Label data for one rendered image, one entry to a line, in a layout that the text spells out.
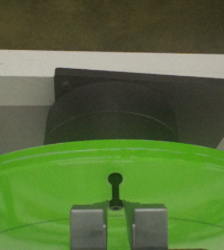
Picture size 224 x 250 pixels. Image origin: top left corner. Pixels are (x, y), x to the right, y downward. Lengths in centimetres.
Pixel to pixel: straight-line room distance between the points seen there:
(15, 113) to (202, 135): 22
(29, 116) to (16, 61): 7
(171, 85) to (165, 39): 117
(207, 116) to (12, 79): 21
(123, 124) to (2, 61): 15
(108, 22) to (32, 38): 34
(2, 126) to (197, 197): 27
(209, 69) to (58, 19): 112
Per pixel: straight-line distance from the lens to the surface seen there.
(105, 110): 30
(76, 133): 30
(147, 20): 144
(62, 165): 18
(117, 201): 18
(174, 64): 36
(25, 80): 35
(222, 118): 39
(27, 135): 43
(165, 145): 19
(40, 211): 21
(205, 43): 156
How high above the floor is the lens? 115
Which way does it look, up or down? 36 degrees down
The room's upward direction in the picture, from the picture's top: 179 degrees clockwise
